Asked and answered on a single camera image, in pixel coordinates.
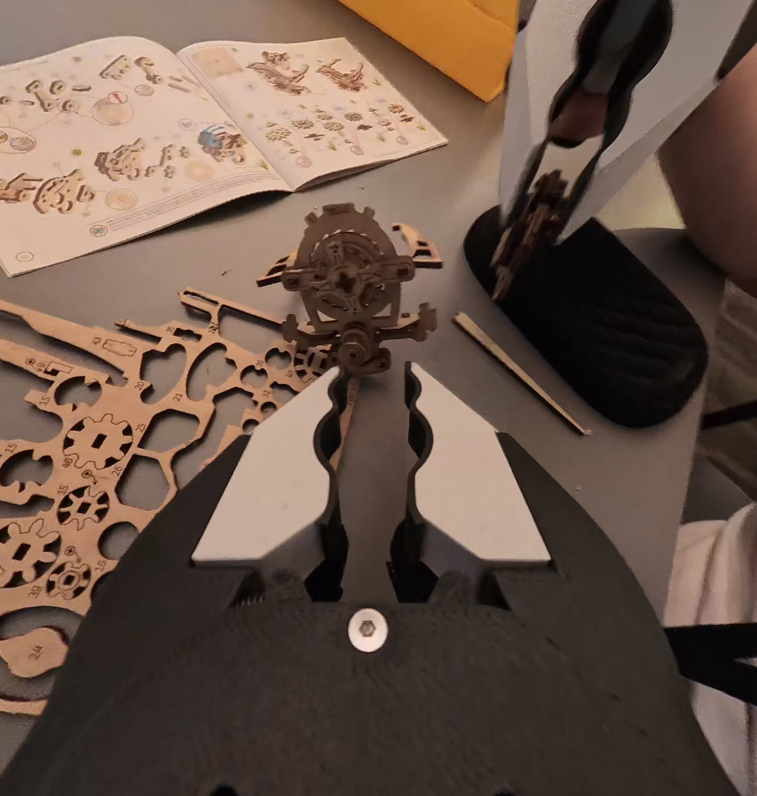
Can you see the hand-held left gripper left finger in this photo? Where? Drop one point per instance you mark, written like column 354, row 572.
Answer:
column 272, row 497

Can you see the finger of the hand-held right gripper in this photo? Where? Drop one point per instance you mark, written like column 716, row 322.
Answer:
column 527, row 93
column 683, row 81

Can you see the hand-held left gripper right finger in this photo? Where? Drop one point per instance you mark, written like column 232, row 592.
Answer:
column 471, row 497

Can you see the small wooden model part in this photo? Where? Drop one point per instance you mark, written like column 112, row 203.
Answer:
column 533, row 217

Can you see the wooden gear model assembly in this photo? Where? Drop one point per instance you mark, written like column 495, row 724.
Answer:
column 347, row 273

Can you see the laser-cut wooden parts sheet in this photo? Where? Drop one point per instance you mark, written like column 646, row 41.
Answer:
column 80, row 339

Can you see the yellow box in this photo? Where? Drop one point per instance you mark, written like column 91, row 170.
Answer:
column 453, row 37

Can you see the thin wooden stick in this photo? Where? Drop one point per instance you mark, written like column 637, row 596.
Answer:
column 515, row 368

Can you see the black textured pad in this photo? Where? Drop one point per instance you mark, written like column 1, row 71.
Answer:
column 602, row 323

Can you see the paper instruction booklet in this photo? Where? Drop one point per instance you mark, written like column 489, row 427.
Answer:
column 136, row 124

